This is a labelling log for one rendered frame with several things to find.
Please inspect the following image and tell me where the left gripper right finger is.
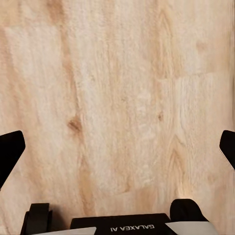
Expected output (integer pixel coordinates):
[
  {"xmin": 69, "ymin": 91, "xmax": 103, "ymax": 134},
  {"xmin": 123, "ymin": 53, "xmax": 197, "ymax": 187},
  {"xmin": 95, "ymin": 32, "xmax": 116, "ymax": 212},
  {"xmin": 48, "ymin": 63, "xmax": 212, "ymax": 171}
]
[{"xmin": 219, "ymin": 130, "xmax": 235, "ymax": 169}]

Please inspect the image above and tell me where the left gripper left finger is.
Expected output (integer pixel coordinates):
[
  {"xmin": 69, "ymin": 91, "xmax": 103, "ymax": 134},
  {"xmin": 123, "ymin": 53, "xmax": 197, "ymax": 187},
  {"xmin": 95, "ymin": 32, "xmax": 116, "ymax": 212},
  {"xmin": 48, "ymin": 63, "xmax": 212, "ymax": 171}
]
[{"xmin": 0, "ymin": 130, "xmax": 25, "ymax": 188}]

